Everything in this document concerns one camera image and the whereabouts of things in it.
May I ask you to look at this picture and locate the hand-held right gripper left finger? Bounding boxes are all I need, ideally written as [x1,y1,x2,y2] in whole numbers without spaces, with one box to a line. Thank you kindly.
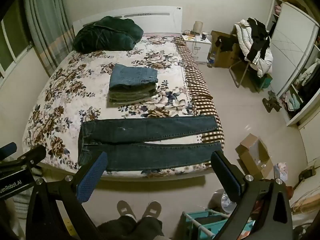
[25,151,108,240]

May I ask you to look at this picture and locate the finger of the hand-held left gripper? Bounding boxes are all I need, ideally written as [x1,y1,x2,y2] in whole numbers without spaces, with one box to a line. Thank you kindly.
[0,142,17,160]
[0,145,47,173]

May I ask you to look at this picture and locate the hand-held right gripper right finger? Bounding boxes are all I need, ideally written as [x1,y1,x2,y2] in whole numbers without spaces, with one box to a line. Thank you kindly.
[211,151,293,240]

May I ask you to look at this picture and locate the dark blue jeans pants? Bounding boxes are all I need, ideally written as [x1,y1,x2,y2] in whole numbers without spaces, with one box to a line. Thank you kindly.
[77,115,224,172]

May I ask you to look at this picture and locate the olive green folded pants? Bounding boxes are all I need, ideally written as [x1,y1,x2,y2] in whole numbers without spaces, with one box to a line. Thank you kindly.
[108,86,158,104]

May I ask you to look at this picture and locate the grey round bin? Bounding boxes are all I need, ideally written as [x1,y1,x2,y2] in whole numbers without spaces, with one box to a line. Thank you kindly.
[207,189,237,214]

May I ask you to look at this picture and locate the small open cardboard box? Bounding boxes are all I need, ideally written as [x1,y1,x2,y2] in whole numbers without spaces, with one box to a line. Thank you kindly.
[235,133,274,180]

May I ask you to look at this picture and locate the grey slipper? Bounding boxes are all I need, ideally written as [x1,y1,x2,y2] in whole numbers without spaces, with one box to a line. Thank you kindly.
[142,200,162,220]
[117,200,137,222]

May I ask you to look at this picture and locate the teal basket rack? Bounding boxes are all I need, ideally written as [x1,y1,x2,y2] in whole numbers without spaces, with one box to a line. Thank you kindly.
[182,210,255,240]

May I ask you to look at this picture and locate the white and blue packet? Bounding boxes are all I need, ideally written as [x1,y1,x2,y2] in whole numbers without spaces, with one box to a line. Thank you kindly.
[274,162,288,180]

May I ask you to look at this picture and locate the person's legs in black trousers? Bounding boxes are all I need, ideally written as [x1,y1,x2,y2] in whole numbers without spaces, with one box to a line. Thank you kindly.
[96,215,164,240]

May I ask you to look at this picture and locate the bed with floral cover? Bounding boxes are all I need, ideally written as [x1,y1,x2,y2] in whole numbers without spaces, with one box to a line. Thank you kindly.
[22,35,224,178]

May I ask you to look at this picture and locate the pair of dark shoes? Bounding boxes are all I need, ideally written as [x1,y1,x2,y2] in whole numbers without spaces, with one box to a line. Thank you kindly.
[262,90,282,113]

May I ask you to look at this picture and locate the teal folded cloth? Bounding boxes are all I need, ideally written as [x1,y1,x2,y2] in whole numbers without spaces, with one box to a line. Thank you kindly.
[287,95,304,110]

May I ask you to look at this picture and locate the brown checkered bed sheet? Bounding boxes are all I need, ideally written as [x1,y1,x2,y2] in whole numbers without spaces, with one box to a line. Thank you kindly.
[174,37,225,168]

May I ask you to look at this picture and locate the green storage box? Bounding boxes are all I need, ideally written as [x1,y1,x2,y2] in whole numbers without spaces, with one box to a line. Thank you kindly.
[255,74,273,90]

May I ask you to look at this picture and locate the metal folding chair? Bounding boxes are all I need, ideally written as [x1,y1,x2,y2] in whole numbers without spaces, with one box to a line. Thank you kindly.
[229,30,273,88]

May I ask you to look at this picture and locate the stack of folded clothes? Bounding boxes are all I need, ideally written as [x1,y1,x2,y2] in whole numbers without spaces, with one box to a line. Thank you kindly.
[109,64,158,90]

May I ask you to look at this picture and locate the white framed window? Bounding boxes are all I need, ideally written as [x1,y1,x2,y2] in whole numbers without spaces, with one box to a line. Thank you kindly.
[0,0,33,80]

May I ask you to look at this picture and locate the large brown cardboard box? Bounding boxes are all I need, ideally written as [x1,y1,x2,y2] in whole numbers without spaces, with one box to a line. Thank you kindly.
[209,30,247,68]

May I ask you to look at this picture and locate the chair with draped jackets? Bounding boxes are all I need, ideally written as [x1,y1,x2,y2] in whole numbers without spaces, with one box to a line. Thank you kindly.
[234,20,273,78]

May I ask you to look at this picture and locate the white nightstand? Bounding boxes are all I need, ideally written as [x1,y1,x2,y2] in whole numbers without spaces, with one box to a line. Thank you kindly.
[181,34,212,63]

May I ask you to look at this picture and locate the grey-green curtain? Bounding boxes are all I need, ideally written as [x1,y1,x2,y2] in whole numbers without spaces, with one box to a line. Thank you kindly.
[24,0,75,77]

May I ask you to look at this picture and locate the small black garment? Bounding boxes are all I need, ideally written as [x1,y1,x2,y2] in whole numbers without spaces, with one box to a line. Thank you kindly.
[215,35,238,52]

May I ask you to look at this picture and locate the dark green quilt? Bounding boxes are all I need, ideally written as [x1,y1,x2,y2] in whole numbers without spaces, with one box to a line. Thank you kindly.
[72,16,144,53]

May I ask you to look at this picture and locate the white wardrobe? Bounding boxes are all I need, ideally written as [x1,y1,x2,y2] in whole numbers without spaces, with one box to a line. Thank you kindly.
[265,0,320,128]

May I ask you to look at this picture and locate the black striped clothing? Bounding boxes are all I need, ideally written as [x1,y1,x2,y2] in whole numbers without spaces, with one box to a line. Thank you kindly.
[247,17,272,60]

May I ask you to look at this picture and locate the white headboard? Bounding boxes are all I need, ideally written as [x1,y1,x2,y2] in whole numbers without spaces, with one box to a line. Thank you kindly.
[72,6,183,37]

